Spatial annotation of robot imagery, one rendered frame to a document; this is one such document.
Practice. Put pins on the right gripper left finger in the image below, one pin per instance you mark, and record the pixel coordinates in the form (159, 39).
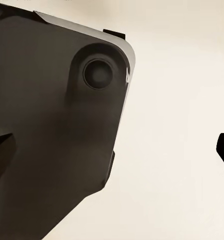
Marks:
(8, 150)

